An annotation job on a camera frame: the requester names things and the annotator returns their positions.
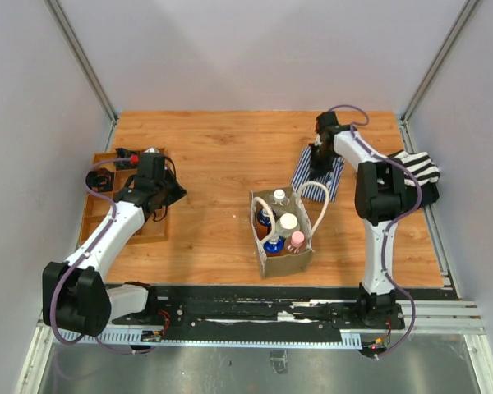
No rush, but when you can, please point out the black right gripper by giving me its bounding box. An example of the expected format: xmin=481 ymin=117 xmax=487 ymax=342
xmin=310 ymin=144 xmax=339 ymax=181

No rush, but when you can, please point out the blue white striped cloth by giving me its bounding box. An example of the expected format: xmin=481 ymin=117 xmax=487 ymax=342
xmin=291 ymin=146 xmax=345 ymax=202

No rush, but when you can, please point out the wooden compartment tray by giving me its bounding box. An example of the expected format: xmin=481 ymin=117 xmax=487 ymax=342
xmin=79 ymin=148 xmax=186 ymax=245

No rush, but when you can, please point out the clear bottle white cap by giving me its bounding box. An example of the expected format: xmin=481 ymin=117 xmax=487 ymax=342
xmin=268 ymin=189 xmax=290 ymax=207

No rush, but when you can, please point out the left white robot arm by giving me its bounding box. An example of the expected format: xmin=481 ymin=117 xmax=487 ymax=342
xmin=42 ymin=148 xmax=187 ymax=346

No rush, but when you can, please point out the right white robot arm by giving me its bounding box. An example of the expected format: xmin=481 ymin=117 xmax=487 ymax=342
xmin=309 ymin=110 xmax=422 ymax=328

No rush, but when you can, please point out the beige canvas bag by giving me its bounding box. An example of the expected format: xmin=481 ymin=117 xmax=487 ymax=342
xmin=250 ymin=181 xmax=329 ymax=278

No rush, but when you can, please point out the dark green rolled sock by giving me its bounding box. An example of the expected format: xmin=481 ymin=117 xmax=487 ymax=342
xmin=114 ymin=148 xmax=140 ymax=171

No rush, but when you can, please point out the dark rolled sock orange pattern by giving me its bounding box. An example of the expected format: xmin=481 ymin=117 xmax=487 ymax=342
xmin=85 ymin=168 xmax=114 ymax=193

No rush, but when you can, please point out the green bottle white cap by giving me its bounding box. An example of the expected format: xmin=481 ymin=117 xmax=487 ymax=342
xmin=275 ymin=213 xmax=300 ymax=239

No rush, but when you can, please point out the blue cap bottle back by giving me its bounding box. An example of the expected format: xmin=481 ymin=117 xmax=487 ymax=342
xmin=256 ymin=208 xmax=271 ymax=231

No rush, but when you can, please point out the blue cap bottle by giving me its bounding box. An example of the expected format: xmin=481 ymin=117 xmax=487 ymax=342
xmin=256 ymin=208 xmax=271 ymax=231
xmin=263 ymin=236 xmax=284 ymax=257

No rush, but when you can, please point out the pink cap bottle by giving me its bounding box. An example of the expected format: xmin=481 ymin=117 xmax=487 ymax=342
xmin=282 ymin=231 xmax=306 ymax=255

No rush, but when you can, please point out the black white striped cloth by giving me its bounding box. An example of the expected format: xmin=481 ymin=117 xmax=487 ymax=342
xmin=388 ymin=150 xmax=440 ymax=186

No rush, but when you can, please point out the blue cap bottle front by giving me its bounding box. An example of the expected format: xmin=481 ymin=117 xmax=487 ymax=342
xmin=263 ymin=236 xmax=284 ymax=257

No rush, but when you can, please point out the white slotted cable duct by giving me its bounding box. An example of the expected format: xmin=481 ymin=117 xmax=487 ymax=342
xmin=53 ymin=328 xmax=362 ymax=350

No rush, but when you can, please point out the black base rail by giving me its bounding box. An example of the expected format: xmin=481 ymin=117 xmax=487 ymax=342
xmin=113 ymin=285 xmax=405 ymax=341

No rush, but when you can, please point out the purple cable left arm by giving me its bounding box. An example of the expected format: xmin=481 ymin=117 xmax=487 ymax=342
xmin=48 ymin=154 xmax=165 ymax=355

